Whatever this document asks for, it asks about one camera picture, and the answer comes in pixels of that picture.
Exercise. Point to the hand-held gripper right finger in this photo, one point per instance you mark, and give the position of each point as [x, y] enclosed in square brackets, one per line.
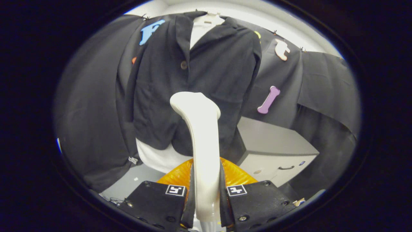
[257, 203]

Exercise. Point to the black suit jacket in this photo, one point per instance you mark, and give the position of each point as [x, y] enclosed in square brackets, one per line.
[219, 71]

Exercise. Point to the small yellow white object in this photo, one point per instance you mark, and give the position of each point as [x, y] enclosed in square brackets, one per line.
[298, 202]

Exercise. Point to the white garment steamer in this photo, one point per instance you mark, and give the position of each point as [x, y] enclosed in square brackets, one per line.
[204, 145]

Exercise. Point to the black backdrop cloth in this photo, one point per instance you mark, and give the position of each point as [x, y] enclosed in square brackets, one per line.
[90, 112]

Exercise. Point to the grey cabinet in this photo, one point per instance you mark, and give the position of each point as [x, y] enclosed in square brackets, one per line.
[273, 138]

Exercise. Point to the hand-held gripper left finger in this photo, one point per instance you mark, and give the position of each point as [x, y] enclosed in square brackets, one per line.
[154, 203]

